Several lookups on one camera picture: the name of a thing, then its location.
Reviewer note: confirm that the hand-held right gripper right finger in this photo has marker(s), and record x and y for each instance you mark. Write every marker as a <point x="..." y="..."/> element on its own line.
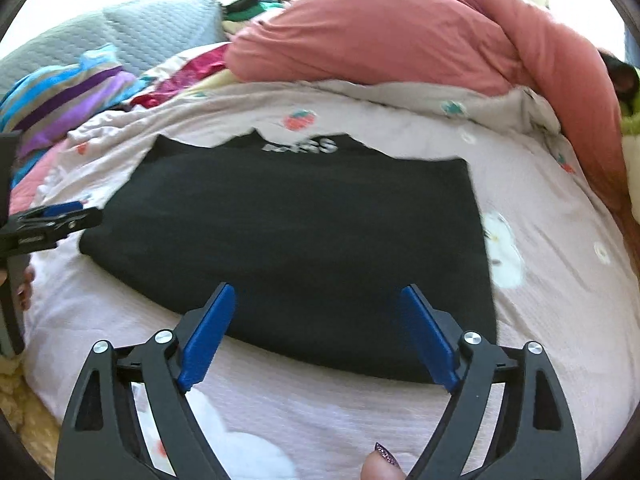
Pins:
<point x="430" y="337"/>

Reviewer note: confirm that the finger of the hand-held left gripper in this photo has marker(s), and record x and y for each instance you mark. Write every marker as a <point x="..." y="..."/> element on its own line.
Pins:
<point x="55" y="208"/>
<point x="60" y="227"/>

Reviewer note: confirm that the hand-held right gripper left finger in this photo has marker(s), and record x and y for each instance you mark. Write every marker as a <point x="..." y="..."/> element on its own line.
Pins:
<point x="207" y="340"/>

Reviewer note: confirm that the black sweatshirt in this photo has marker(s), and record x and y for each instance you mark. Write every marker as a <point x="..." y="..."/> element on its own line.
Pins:
<point x="300" y="235"/>

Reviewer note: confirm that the person's left forearm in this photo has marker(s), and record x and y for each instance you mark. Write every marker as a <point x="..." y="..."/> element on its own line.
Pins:
<point x="20" y="410"/>

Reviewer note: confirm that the stack of folded clothes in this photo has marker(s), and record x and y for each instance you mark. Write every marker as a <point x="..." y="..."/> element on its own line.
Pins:
<point x="250" y="10"/>

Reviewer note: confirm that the person's left hand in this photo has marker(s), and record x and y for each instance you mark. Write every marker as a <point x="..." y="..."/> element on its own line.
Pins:
<point x="26" y="290"/>

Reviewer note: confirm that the person's right hand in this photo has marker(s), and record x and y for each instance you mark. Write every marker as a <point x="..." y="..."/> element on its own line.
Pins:
<point x="382" y="467"/>

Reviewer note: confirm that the pink quilted pillow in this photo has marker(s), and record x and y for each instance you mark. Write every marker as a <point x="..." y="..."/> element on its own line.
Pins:
<point x="35" y="185"/>

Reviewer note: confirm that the strawberry print blanket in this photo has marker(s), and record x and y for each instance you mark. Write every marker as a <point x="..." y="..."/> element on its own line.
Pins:
<point x="540" y="310"/>

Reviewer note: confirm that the striped velvet cloth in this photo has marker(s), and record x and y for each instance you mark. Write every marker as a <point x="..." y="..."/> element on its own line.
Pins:
<point x="60" y="95"/>

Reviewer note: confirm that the red patchwork cloth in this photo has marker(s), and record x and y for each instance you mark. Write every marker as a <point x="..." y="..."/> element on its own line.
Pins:
<point x="200" y="62"/>

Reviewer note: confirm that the grey quilted pillow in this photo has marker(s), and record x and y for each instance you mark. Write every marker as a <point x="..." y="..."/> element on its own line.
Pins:
<point x="150" y="25"/>

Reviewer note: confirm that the pale yellow sheet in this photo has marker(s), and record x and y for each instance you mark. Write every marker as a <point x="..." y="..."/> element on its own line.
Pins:
<point x="220" y="82"/>

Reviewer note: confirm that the yellow-green cloth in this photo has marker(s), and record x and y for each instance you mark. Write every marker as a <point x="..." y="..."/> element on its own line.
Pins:
<point x="632" y="120"/>

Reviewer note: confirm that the pink duvet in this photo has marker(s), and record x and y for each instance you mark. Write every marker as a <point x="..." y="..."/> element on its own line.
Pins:
<point x="400" y="35"/>

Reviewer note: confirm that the dark cloth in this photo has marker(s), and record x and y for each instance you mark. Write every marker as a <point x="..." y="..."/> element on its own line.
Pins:
<point x="617" y="75"/>

